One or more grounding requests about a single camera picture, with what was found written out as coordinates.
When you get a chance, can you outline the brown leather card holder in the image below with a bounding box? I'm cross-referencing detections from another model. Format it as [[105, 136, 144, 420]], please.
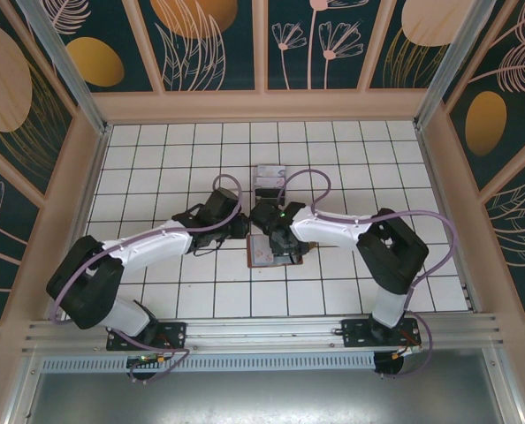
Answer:
[[247, 234, 305, 269]]

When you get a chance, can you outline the grey slotted cable duct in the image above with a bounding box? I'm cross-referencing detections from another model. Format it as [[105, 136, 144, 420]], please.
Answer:
[[39, 354, 377, 373]]

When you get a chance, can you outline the aluminium corner post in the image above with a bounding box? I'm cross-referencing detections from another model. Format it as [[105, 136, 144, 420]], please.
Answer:
[[15, 0, 110, 134], [414, 0, 498, 130]]

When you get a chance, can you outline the aluminium frame rail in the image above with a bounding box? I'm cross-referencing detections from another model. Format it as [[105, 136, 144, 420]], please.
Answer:
[[21, 312, 506, 354]]

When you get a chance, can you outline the yellow power connector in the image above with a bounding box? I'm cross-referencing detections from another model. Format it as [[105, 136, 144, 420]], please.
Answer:
[[392, 345, 422, 360]]

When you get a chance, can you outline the small green lit circuit board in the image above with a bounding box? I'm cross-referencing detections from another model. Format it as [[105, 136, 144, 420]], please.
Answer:
[[126, 352, 167, 368]]

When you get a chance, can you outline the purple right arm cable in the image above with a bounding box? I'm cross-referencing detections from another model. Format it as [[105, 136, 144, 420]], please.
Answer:
[[278, 168, 461, 381]]

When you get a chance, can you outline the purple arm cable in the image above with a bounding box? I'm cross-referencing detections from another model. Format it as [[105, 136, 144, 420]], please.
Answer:
[[278, 168, 461, 381], [49, 173, 246, 384]]

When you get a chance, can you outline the clear acrylic card stand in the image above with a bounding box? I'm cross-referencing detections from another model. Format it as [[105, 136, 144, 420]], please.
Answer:
[[252, 164, 289, 208]]

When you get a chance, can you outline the grey metal sheet panel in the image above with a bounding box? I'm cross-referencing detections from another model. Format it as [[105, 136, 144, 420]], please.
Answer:
[[4, 347, 525, 424]]

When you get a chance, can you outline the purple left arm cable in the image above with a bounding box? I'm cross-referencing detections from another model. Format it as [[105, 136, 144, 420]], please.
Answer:
[[49, 173, 246, 384]]

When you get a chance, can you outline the pale printed card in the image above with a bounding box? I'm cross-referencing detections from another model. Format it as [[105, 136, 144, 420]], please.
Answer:
[[249, 237, 274, 265]]

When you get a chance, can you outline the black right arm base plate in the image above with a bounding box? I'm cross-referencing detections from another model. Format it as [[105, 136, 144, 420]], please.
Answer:
[[340, 318, 422, 350]]

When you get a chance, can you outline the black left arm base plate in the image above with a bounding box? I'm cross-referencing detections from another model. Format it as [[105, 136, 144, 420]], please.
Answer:
[[106, 321, 188, 352]]

